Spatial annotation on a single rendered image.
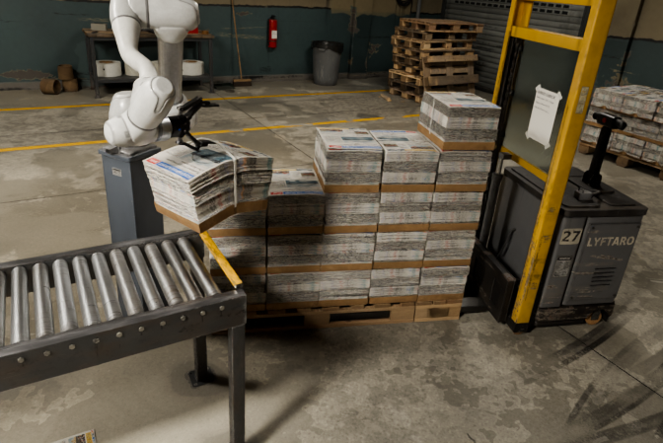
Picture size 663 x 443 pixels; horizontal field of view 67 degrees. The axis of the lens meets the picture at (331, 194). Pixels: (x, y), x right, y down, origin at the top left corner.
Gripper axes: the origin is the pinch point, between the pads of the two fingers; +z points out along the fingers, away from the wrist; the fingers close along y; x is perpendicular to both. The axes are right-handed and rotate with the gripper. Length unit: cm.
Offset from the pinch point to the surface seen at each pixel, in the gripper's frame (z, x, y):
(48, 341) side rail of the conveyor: -69, 18, 55
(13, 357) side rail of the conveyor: -78, 16, 57
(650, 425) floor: 131, 168, 115
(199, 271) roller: -16, 17, 51
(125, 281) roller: -38, 5, 53
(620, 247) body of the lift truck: 189, 126, 56
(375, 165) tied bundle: 86, 21, 24
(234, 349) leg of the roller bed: -17, 39, 72
